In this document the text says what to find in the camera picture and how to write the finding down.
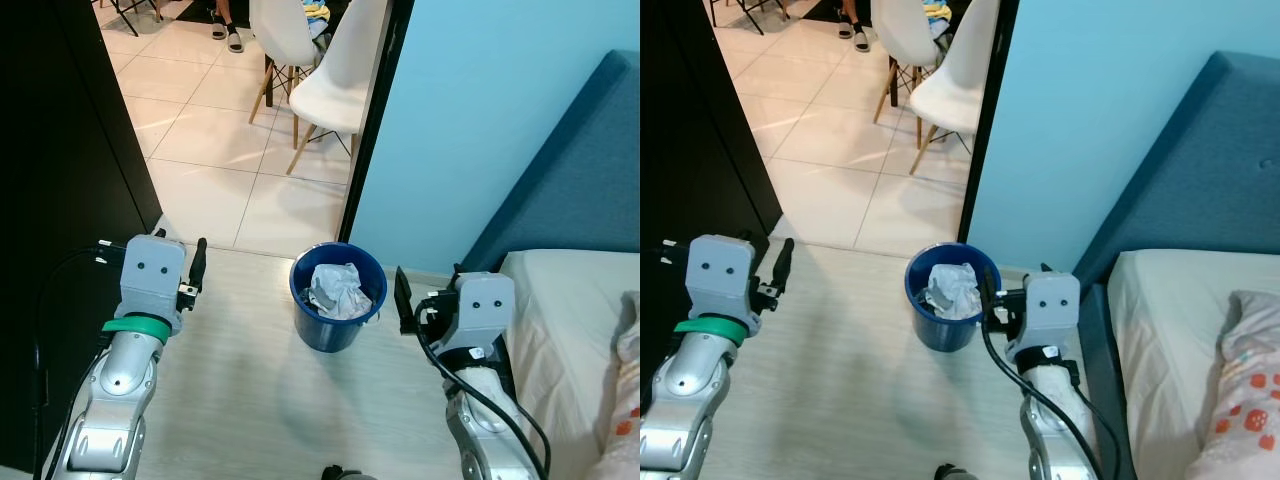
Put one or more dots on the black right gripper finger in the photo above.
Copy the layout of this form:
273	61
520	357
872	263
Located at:
989	295
405	298

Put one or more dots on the pink patterned pillow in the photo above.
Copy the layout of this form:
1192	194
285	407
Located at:
1250	400
625	400

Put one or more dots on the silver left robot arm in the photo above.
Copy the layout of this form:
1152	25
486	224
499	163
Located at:
110	400
690	400

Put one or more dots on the crumpled white tissue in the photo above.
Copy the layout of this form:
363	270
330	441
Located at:
335	290
950	290

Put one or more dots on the blue plastic waste bin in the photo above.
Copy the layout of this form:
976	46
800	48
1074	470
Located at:
940	337
330	337

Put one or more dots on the black wardrobe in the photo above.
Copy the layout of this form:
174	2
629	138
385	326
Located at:
50	150
690	130

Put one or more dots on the right robot leg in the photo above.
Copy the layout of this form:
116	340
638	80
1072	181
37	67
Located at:
958	473
345	473

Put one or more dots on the white chair with wooden legs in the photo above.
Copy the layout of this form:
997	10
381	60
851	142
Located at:
335	90
950	90
280	30
900	30

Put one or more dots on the person in pink shirt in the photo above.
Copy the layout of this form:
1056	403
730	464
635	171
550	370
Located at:
228	35
853	35

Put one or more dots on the black folding chair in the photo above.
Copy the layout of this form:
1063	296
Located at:
740	12
130	12

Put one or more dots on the blue and yellow cloth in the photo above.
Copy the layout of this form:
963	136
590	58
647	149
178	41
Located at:
318	15
937	12

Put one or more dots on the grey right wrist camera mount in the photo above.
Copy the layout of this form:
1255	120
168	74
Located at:
487	305
1050	305

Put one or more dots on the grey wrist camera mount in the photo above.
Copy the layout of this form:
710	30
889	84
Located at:
725	275
1050	305
150	275
487	305

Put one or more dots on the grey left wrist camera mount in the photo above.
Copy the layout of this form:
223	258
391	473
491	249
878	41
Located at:
725	275
150	275

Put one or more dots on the black door frame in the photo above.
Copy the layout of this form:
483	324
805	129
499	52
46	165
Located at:
375	130
985	130

